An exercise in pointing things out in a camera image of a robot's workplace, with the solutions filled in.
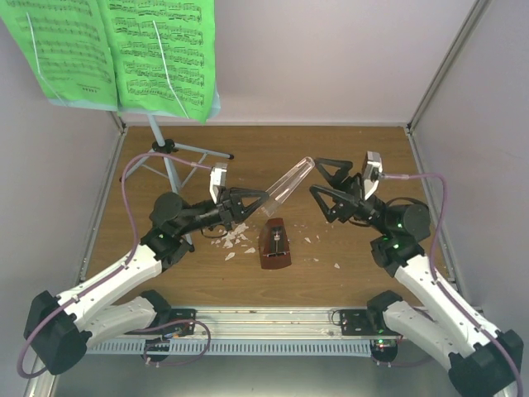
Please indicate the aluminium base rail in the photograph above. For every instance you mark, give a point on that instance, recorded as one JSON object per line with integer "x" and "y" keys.
{"x": 264, "y": 322}

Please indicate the left green sheet music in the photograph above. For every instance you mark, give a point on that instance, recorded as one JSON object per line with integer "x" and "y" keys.
{"x": 66, "y": 46}

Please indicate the wooden metronome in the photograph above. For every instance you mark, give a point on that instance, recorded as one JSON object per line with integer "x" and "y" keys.
{"x": 274, "y": 248}

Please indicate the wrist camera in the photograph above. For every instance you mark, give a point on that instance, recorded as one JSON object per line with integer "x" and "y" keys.
{"x": 371, "y": 170}
{"x": 217, "y": 182}

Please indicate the light blue music stand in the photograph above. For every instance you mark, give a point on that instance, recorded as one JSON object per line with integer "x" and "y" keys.
{"x": 170, "y": 147}

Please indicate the clear metronome cover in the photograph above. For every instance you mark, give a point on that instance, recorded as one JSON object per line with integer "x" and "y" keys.
{"x": 282, "y": 188}

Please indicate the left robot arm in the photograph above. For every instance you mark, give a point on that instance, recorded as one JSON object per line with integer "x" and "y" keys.
{"x": 134, "y": 268}

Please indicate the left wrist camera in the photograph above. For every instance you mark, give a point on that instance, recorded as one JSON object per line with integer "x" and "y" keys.
{"x": 217, "y": 182}

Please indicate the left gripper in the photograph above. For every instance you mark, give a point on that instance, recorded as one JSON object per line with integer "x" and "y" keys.
{"x": 233, "y": 209}

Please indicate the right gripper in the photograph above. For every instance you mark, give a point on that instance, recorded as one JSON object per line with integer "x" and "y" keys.
{"x": 348, "y": 202}

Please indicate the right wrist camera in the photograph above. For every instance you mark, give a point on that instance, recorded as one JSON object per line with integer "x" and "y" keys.
{"x": 371, "y": 170}

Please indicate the green sheet music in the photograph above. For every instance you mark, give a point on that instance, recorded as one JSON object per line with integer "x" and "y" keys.
{"x": 164, "y": 56}
{"x": 66, "y": 46}

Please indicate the grey slotted cable duct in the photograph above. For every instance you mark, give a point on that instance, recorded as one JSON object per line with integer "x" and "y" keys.
{"x": 226, "y": 347}

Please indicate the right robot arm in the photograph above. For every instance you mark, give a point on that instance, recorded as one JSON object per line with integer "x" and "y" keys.
{"x": 480, "y": 359}

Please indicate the right green sheet music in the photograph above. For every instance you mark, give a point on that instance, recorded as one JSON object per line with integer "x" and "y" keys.
{"x": 164, "y": 56}

